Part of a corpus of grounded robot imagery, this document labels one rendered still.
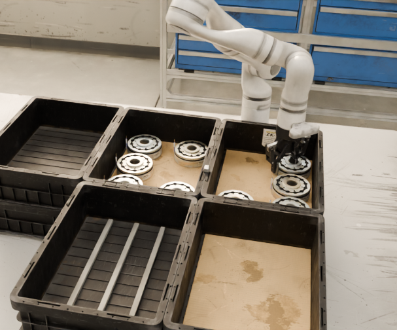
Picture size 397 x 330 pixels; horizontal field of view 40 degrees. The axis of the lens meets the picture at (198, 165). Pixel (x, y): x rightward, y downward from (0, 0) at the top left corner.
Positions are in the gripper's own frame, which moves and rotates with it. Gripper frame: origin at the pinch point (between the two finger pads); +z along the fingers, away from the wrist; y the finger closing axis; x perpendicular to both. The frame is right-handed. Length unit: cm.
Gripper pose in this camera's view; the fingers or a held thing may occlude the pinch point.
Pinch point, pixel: (284, 166)
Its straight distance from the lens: 159.7
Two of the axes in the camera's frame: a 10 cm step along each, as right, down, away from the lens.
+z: -0.4, 8.3, 5.5
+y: -8.8, 2.3, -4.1
